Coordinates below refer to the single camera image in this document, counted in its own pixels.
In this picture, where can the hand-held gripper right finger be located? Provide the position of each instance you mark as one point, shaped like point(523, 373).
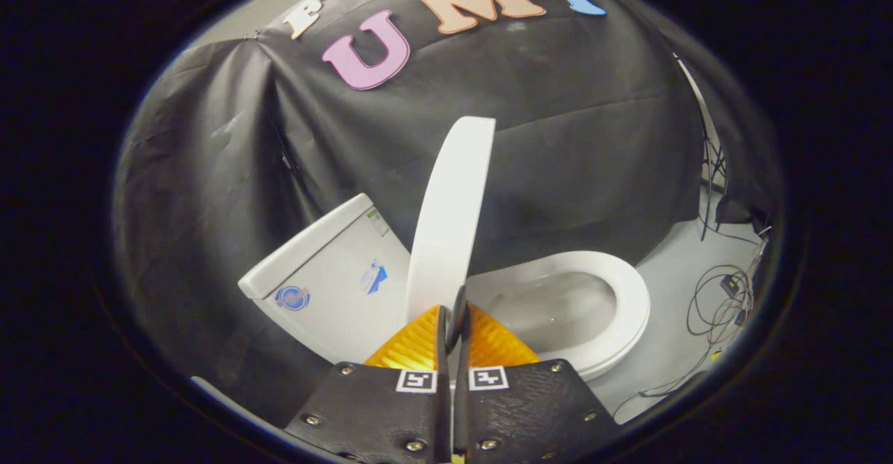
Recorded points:
point(530, 415)

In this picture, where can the black round lid knob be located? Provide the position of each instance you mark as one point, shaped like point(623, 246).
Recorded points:
point(457, 317)

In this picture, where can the white toilet lid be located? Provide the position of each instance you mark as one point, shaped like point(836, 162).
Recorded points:
point(450, 227)

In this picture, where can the black backdrop cloth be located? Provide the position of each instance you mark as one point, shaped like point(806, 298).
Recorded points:
point(558, 136)

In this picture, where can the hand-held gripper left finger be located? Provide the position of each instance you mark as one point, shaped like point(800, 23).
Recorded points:
point(377, 415)

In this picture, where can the white toilet tank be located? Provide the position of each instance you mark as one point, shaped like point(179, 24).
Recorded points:
point(335, 275)

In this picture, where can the black power adapter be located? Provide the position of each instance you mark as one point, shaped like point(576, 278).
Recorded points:
point(730, 285)

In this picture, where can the black tripod stand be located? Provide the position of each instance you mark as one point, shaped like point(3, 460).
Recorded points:
point(708, 171)

